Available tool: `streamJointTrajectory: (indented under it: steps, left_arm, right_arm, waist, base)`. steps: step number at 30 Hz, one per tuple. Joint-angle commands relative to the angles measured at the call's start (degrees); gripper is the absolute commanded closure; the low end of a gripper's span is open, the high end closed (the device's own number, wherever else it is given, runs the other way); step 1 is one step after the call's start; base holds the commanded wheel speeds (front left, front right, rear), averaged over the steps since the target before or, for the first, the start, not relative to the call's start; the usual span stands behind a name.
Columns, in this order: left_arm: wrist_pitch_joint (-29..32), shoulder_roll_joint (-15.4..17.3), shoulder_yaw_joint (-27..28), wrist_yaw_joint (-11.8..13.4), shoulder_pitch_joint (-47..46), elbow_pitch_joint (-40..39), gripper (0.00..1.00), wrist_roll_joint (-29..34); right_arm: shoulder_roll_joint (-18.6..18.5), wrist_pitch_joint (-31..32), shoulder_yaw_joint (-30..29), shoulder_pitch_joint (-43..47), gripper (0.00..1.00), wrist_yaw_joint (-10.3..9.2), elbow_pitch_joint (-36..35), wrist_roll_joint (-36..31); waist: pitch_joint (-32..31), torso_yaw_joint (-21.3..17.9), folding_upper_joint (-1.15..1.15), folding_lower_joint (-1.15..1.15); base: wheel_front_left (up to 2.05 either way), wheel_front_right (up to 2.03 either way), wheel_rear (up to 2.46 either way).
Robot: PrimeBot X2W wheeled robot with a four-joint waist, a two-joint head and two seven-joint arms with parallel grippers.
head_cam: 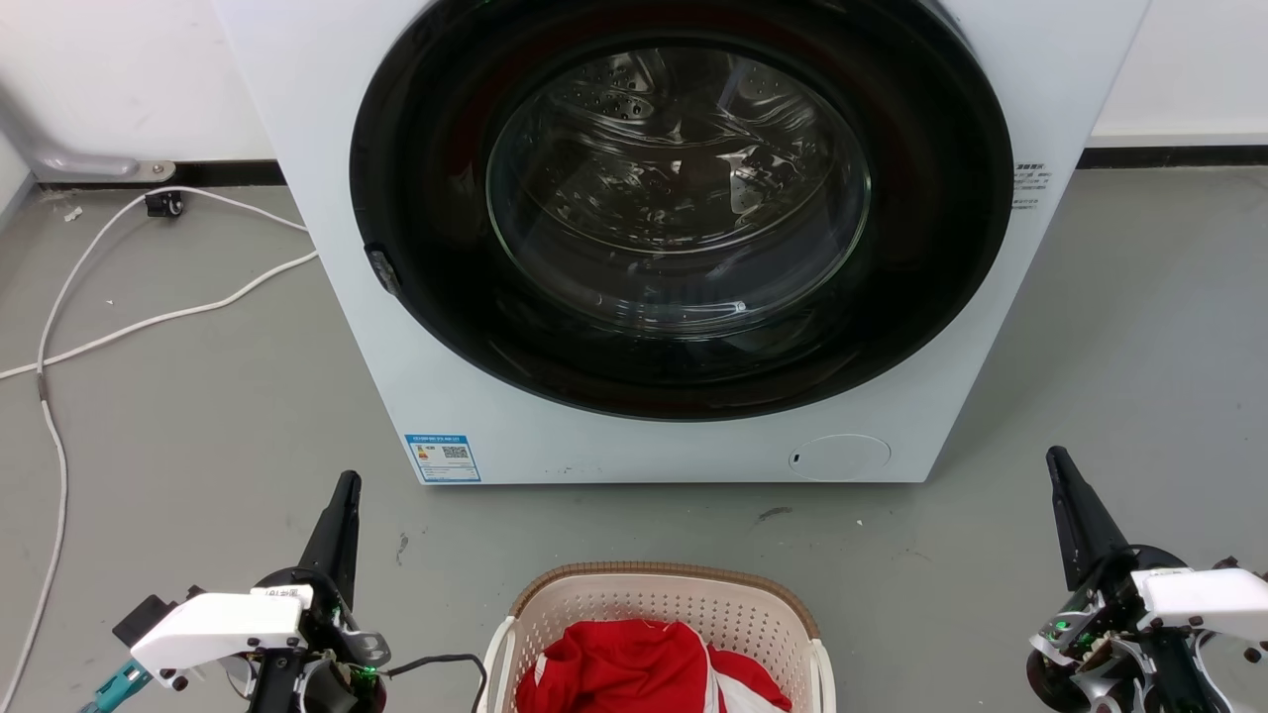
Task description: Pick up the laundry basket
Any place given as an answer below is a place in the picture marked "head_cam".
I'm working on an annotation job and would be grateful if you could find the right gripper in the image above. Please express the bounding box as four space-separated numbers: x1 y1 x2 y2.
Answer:
1024 446 1229 713

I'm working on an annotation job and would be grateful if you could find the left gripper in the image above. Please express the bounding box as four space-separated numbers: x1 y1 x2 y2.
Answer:
246 471 391 713

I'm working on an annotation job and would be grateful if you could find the beige plastic laundry basket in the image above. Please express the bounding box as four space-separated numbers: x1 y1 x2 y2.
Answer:
477 561 837 713

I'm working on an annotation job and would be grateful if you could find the blue energy label sticker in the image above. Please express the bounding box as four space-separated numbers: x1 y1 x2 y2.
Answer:
404 433 482 484

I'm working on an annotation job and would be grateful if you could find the round white filter cover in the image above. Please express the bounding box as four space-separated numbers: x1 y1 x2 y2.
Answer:
789 434 893 483

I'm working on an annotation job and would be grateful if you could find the white front-load washing machine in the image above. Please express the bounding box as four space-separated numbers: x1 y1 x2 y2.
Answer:
212 0 1153 486

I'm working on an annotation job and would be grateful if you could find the grey door latch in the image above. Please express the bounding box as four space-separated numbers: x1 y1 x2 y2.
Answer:
365 244 404 298

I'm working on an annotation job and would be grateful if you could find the red garment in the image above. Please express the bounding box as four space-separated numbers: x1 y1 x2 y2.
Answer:
515 620 793 713

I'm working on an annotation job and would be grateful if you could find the round black washing machine door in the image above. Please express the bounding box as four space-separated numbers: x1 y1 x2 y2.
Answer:
349 0 1015 422

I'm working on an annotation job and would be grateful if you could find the white garment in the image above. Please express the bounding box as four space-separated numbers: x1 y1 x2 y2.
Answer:
701 639 786 713

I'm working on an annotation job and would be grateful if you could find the thin black cable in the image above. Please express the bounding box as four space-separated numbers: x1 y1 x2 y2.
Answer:
380 653 490 713

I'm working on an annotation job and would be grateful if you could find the teal cable connector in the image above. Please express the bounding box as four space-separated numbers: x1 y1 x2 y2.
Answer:
79 660 154 713

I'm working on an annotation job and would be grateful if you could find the white power cable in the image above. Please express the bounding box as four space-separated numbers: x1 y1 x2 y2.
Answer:
0 250 320 382

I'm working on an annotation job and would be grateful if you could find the long looping white cable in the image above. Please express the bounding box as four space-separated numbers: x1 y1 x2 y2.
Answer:
0 185 310 706

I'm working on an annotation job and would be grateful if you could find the grey wall pipe with bracket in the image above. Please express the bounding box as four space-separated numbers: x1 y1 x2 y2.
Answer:
0 77 177 185

